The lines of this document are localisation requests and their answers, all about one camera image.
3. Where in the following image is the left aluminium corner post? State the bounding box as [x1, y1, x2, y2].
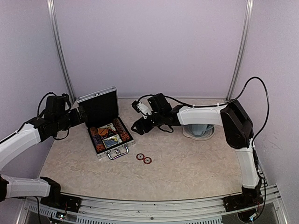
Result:
[46, 0, 76, 103]

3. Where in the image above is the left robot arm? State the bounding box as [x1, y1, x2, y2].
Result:
[0, 92, 87, 208]

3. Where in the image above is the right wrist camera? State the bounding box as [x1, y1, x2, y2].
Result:
[131, 100, 152, 117]

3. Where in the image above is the chip row right in case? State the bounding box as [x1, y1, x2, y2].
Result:
[113, 119, 130, 141]

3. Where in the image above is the blue playing card deck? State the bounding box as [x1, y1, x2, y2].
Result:
[102, 134, 122, 149]

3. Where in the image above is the aluminium corner post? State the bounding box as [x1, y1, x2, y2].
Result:
[225, 0, 254, 101]
[46, 0, 76, 103]

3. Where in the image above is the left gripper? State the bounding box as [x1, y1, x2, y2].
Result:
[54, 105, 88, 132]

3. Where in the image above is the red card deck in case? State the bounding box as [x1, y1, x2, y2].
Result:
[98, 123, 116, 131]

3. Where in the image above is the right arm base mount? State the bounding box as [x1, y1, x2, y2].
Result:
[223, 193, 263, 212]

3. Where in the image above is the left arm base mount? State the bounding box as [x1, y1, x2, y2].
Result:
[41, 194, 82, 213]

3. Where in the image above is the chip row in case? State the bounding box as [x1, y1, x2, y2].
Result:
[113, 119, 130, 141]
[89, 127, 105, 154]

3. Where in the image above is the orange round button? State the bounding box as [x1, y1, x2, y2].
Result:
[98, 128, 107, 137]

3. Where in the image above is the triangular all-in button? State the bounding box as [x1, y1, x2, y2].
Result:
[106, 127, 117, 138]

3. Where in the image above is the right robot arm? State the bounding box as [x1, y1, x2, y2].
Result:
[131, 93, 263, 207]

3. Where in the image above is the chip row left in case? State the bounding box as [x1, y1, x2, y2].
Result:
[89, 127, 105, 154]

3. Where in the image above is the aluminium poker case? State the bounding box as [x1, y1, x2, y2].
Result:
[77, 86, 135, 160]

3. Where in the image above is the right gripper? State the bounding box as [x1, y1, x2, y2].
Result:
[131, 111, 164, 135]

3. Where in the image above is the right aluminium corner post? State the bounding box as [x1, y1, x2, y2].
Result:
[225, 0, 254, 101]

